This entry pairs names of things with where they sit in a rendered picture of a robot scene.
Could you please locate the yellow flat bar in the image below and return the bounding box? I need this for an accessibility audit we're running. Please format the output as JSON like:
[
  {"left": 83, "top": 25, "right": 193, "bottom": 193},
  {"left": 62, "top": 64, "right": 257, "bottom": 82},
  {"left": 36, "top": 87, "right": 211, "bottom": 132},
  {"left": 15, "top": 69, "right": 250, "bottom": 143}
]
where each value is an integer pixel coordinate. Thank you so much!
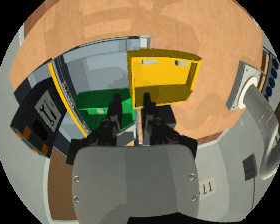
[{"left": 48, "top": 62, "right": 87, "bottom": 137}]

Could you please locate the yellow bin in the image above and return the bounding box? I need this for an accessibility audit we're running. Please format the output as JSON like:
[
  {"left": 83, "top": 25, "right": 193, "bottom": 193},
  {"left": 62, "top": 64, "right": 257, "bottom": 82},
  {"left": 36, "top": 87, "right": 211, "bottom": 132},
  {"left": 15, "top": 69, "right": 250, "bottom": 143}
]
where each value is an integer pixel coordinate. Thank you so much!
[{"left": 127, "top": 48, "right": 203, "bottom": 109}]

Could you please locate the grey metal shelf rack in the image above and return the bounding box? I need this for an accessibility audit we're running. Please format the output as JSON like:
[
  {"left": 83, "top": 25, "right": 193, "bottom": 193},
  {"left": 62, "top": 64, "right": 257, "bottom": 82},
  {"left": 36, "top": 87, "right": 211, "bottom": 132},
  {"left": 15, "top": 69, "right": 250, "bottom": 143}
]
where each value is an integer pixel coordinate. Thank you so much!
[{"left": 13, "top": 35, "right": 152, "bottom": 157}]

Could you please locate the olive green case with orange latches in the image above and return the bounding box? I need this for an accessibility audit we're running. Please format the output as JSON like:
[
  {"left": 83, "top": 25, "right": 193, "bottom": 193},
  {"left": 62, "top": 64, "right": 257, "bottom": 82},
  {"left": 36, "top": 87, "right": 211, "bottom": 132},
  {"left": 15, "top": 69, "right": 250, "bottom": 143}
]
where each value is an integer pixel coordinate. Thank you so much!
[{"left": 66, "top": 139, "right": 80, "bottom": 167}]

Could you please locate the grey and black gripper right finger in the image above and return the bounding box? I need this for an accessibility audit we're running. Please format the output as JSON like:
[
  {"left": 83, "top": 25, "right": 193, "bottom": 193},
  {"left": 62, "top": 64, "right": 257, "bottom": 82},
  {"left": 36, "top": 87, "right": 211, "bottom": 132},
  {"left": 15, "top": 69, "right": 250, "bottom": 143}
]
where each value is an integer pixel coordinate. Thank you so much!
[{"left": 143, "top": 93, "right": 198, "bottom": 160}]

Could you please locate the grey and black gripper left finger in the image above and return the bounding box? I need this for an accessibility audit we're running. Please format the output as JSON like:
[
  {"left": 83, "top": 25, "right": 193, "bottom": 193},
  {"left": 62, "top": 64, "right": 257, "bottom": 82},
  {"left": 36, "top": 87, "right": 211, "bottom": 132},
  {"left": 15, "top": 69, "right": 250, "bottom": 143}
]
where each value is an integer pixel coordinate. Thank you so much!
[{"left": 71, "top": 94, "right": 123, "bottom": 160}]

